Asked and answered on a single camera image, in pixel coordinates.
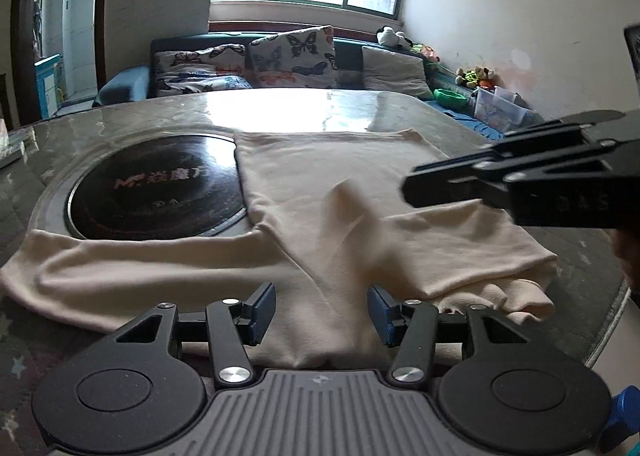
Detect blue plastic object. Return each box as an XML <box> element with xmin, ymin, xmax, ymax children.
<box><xmin>600</xmin><ymin>384</ymin><xmax>640</xmax><ymax>454</ymax></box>

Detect blue cloth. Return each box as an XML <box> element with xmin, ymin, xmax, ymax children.
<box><xmin>467</xmin><ymin>115</ymin><xmax>507</xmax><ymax>143</ymax></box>

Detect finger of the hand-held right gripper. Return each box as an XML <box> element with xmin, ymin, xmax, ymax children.
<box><xmin>399</xmin><ymin>137</ymin><xmax>609</xmax><ymax>210</ymax></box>
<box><xmin>486</xmin><ymin>110</ymin><xmax>628</xmax><ymax>150</ymax></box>

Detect cream long-sleeve garment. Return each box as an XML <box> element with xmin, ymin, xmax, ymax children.
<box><xmin>0</xmin><ymin>128</ymin><xmax>559</xmax><ymax>371</ymax></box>

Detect panda plush toy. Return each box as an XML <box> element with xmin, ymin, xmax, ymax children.
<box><xmin>376</xmin><ymin>26</ymin><xmax>416</xmax><ymax>49</ymax></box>

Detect dark blue sofa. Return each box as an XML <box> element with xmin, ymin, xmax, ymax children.
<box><xmin>92</xmin><ymin>30</ymin><xmax>481</xmax><ymax>109</ymax></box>

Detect small butterfly print pillow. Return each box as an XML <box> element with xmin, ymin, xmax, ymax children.
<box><xmin>152</xmin><ymin>44</ymin><xmax>247</xmax><ymax>78</ymax></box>

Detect light blue cabinet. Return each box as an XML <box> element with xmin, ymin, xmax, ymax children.
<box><xmin>34</xmin><ymin>54</ymin><xmax>65</xmax><ymax>117</ymax></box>

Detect dark wooden door frame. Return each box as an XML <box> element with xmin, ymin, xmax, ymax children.
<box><xmin>10</xmin><ymin>0</ymin><xmax>113</xmax><ymax>129</ymax></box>

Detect small box with bottles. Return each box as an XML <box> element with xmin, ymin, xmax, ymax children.
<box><xmin>0</xmin><ymin>119</ymin><xmax>37</xmax><ymax>169</ymax></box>

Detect brown and green plush toy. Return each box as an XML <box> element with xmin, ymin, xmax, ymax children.
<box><xmin>455</xmin><ymin>66</ymin><xmax>497</xmax><ymax>89</ymax></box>

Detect butterfly print blanket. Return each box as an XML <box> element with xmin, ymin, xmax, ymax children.
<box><xmin>154</xmin><ymin>72</ymin><xmax>253</xmax><ymax>97</ymax></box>

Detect clear plastic storage box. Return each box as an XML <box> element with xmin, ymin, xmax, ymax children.
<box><xmin>472</xmin><ymin>86</ymin><xmax>529</xmax><ymax>131</ymax></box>

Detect green plastic bowl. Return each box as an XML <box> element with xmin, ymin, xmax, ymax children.
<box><xmin>433</xmin><ymin>88</ymin><xmax>467</xmax><ymax>109</ymax></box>

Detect round black induction cooktop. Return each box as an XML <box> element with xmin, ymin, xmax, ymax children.
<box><xmin>66</xmin><ymin>134</ymin><xmax>249</xmax><ymax>241</ymax></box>

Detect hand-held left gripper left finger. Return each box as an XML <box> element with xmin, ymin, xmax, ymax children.
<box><xmin>115</xmin><ymin>282</ymin><xmax>277</xmax><ymax>390</ymax></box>

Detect colourful toy pile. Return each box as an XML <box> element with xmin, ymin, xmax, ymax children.
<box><xmin>411</xmin><ymin>42</ymin><xmax>442</xmax><ymax>64</ymax></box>

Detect large butterfly print pillow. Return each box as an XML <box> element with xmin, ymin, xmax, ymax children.
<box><xmin>248</xmin><ymin>26</ymin><xmax>339</xmax><ymax>91</ymax></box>

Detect grey pillow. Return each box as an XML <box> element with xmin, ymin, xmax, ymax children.
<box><xmin>360</xmin><ymin>45</ymin><xmax>434</xmax><ymax>101</ymax></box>

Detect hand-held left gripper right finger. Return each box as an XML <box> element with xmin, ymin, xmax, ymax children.
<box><xmin>366</xmin><ymin>284</ymin><xmax>537</xmax><ymax>385</ymax></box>

